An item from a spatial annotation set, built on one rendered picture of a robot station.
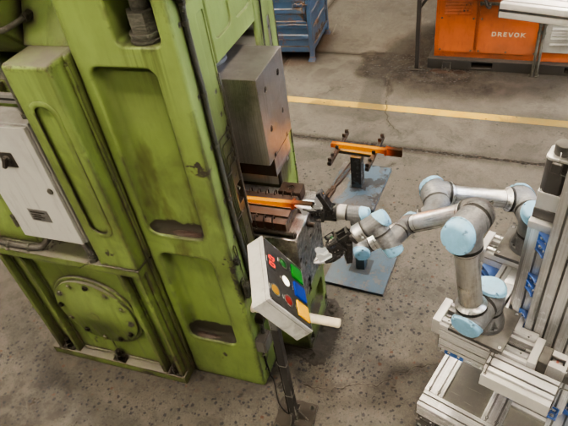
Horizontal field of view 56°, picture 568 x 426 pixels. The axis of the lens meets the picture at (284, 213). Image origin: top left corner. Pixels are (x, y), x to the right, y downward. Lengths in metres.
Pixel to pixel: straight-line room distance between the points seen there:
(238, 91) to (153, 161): 0.46
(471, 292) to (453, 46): 4.11
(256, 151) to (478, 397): 1.61
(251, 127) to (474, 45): 3.95
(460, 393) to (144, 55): 2.11
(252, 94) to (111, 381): 2.05
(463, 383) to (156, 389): 1.70
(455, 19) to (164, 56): 4.22
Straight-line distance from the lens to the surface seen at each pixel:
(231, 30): 2.21
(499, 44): 5.82
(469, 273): 1.98
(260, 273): 2.07
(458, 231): 1.83
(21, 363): 3.86
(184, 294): 2.84
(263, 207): 2.66
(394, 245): 2.16
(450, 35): 5.83
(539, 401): 2.35
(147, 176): 2.33
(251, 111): 2.16
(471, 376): 2.96
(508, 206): 2.64
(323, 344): 3.29
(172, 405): 3.26
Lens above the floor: 2.70
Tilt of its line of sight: 41 degrees down
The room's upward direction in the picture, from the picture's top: 9 degrees counter-clockwise
